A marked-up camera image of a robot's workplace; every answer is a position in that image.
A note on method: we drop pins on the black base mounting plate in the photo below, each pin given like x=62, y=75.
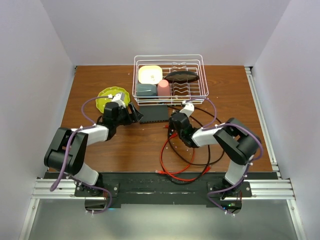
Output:
x=154, y=189

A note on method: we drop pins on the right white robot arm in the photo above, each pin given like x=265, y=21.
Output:
x=239, y=144

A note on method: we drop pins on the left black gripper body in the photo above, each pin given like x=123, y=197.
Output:
x=124, y=117

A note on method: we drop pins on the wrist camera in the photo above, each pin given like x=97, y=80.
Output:
x=119, y=99
x=187, y=108

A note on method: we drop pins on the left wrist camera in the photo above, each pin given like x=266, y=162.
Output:
x=119, y=99

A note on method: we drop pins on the dark brown oval plate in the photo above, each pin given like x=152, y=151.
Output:
x=182, y=77

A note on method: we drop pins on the pink plastic cup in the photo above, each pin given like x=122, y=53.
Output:
x=163, y=88

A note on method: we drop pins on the grey-blue cup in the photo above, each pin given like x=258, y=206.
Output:
x=146, y=90

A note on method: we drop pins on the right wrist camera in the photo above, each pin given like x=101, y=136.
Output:
x=187, y=108

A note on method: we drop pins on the yellow square bowl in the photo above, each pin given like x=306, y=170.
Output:
x=150, y=74

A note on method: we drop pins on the white wire dish rack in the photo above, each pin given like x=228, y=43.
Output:
x=195, y=91

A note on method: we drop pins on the black network switch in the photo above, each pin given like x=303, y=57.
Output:
x=154, y=114

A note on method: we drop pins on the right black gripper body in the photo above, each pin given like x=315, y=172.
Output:
x=172, y=126

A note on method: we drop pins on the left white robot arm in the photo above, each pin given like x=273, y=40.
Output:
x=67, y=150

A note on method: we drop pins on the green scalloped plate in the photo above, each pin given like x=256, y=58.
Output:
x=107, y=95

